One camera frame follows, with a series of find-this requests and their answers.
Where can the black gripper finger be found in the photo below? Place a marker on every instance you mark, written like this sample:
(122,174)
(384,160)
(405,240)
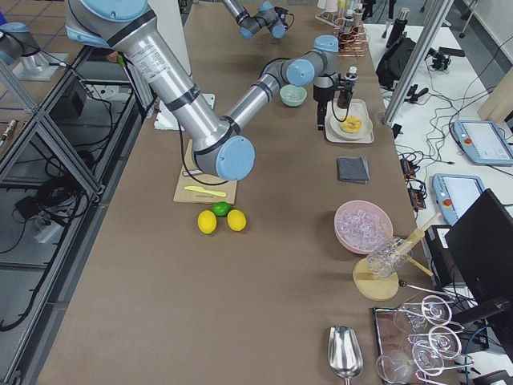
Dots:
(321,114)

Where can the pink bowl of ice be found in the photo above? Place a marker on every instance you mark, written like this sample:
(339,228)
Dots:
(361,226)

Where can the white wire rack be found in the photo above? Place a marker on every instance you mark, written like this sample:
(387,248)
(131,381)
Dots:
(331,11)

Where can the green lime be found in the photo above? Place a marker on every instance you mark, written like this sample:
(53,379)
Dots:
(221,208)

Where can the copper wire bottle rack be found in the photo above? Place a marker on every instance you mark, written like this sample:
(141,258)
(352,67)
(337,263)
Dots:
(352,44)

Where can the black backpack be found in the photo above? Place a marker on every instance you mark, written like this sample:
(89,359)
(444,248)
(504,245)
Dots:
(393,62)

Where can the steel ice scoop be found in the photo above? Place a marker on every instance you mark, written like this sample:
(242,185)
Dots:
(344,353)

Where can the whole yellow lemon lower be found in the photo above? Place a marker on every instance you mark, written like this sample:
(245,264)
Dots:
(207,222)

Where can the glazed twisted donut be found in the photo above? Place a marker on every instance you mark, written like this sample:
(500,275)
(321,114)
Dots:
(351,124)

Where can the teach pendant upper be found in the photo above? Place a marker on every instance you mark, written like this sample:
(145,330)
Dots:
(482,142)

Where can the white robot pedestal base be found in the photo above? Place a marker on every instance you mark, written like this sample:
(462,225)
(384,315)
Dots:
(170,27)

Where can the ice cubes in green bowl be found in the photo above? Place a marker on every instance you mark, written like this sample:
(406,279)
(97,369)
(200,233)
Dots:
(293,96)

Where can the pale green bowl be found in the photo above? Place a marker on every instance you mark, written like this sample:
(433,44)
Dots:
(291,88)

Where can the teach pendant lower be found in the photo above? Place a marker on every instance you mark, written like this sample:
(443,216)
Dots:
(455,194)

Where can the grey folded cloth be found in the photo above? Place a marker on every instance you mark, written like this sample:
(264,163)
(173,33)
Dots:
(353,169)

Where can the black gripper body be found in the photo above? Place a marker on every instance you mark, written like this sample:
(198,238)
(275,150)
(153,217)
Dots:
(281,9)
(320,93)

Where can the dark bottle in rack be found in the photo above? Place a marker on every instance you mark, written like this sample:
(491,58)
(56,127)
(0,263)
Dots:
(347,22)

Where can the steel muddler black tip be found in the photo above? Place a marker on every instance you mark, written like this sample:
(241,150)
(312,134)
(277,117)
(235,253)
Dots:
(189,173)

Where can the wine glass rack tray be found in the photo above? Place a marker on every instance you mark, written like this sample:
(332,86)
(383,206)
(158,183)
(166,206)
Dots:
(418,341)

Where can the yellow plastic knife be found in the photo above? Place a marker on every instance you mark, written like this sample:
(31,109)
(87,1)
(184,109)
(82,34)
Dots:
(199,189)

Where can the black monitor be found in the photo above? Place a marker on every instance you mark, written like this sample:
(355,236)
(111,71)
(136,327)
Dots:
(480,243)

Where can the whole yellow lemon upper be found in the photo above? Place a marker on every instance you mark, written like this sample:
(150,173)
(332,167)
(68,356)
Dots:
(236,220)

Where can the clear glass mug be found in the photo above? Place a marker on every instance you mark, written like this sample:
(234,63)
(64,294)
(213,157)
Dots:
(385,260)

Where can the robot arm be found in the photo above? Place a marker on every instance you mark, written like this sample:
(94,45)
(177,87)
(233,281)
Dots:
(218,148)
(267,16)

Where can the cream serving tray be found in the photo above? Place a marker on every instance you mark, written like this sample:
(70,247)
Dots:
(357,107)

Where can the wooden glass drying stand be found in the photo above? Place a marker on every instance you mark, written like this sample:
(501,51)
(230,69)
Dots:
(376,276)

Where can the aluminium frame post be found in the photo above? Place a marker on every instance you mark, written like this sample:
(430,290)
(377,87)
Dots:
(436,15)

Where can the teach pendant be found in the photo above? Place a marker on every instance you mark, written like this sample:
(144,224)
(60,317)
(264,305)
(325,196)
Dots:
(482,142)
(455,194)

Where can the white round plate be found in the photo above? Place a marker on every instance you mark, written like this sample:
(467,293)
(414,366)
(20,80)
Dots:
(366,128)

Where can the whole yellow lemon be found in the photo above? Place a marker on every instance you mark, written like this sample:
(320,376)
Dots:
(236,220)
(207,222)

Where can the dark drink bottle on tray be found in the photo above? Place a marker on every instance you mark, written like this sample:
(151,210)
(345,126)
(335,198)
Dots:
(346,87)

